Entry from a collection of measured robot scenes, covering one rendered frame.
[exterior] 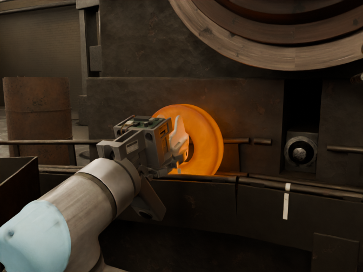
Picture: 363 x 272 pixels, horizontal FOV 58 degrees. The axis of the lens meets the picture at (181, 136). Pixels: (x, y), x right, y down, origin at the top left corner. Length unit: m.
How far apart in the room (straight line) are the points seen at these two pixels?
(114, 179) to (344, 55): 0.33
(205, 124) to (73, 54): 8.82
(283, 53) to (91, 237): 0.35
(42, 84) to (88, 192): 2.81
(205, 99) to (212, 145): 0.11
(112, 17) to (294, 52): 0.47
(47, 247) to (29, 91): 2.86
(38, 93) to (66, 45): 6.42
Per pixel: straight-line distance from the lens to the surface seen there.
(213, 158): 0.57
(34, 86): 3.16
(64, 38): 9.60
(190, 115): 0.58
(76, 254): 0.38
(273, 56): 0.50
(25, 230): 0.35
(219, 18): 0.51
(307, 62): 0.49
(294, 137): 0.63
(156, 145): 0.46
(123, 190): 0.41
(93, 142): 0.79
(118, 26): 0.82
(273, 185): 0.52
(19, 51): 10.94
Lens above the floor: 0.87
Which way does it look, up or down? 10 degrees down
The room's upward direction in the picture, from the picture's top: straight up
